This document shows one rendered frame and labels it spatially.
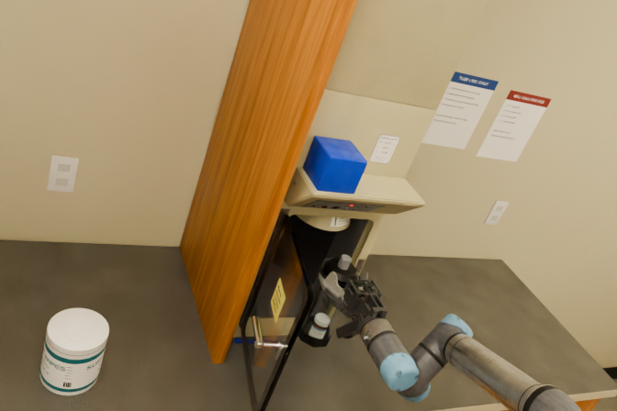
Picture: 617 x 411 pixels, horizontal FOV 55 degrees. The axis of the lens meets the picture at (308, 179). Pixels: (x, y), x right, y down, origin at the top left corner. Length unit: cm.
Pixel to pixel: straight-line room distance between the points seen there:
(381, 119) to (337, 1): 37
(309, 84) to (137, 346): 83
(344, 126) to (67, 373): 83
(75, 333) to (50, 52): 69
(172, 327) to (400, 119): 83
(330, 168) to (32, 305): 86
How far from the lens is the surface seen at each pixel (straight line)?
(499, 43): 212
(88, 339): 143
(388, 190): 147
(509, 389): 126
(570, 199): 282
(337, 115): 137
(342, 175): 133
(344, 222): 161
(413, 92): 144
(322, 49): 120
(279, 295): 139
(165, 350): 164
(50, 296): 174
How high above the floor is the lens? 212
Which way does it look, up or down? 27 degrees down
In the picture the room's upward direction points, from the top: 21 degrees clockwise
